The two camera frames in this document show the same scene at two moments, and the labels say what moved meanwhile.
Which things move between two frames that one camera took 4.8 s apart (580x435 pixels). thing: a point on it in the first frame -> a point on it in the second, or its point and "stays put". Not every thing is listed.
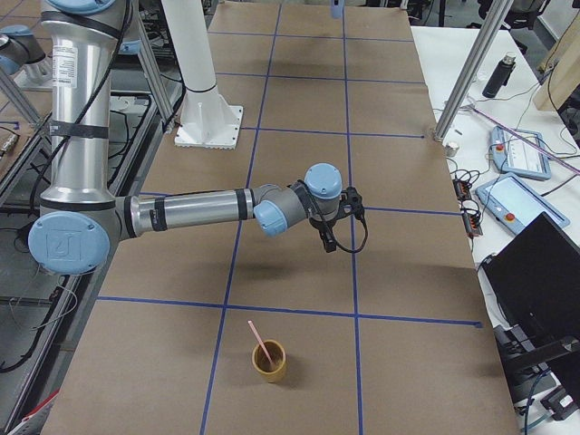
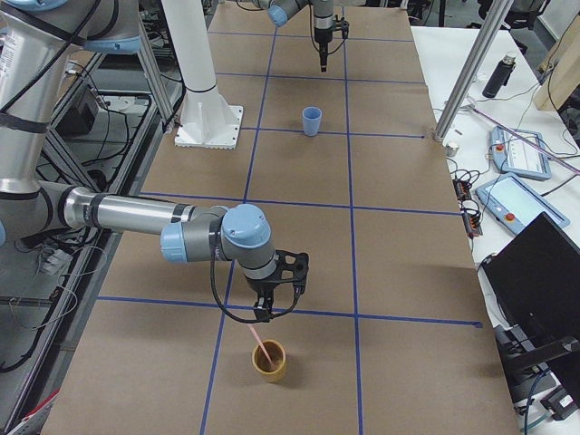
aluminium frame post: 493,22 stays put
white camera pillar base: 207,120 stays put
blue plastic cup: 336,8 -> 312,120
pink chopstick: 260,341 stays put
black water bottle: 500,75 stays put
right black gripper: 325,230 -> 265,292
